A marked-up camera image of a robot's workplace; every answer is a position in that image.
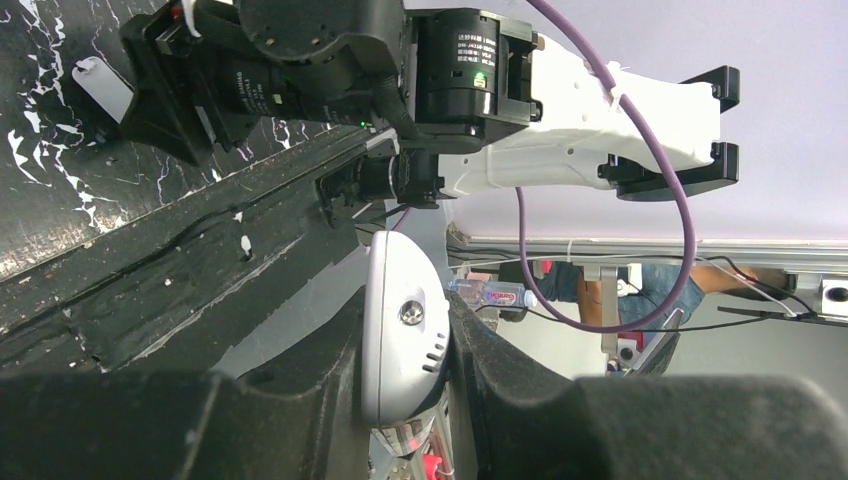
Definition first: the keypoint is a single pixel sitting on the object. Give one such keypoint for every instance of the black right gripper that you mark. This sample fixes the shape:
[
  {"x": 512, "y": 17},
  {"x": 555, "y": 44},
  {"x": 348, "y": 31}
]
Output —
[{"x": 182, "y": 56}]

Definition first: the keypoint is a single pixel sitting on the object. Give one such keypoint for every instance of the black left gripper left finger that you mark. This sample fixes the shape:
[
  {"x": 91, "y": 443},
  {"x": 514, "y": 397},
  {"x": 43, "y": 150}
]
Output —
[{"x": 296, "y": 417}]

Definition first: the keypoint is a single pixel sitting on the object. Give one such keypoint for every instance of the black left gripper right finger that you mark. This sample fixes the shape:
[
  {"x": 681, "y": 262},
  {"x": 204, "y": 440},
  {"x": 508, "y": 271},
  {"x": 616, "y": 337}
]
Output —
[{"x": 513, "y": 418}]

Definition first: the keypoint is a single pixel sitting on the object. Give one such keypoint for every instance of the white remote battery cover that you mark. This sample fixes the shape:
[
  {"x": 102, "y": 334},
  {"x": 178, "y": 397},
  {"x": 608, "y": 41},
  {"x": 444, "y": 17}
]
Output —
[{"x": 104, "y": 85}]

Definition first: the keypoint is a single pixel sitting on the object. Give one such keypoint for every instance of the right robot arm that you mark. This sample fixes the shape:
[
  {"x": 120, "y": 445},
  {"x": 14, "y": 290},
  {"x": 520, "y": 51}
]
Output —
[{"x": 458, "y": 101}]

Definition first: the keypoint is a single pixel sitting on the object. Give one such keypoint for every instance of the plastic water bottle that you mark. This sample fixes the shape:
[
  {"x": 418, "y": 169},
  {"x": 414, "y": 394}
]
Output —
[{"x": 492, "y": 293}]

